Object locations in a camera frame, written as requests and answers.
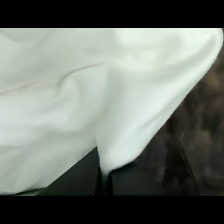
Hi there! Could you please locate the white shirt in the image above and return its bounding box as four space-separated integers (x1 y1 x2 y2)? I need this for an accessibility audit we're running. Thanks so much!
0 28 224 196

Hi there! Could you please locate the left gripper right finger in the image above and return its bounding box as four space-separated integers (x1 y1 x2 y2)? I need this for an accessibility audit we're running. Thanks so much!
109 133 174 197

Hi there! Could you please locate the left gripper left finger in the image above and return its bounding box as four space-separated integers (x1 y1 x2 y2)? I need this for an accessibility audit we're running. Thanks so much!
38 146 104 197

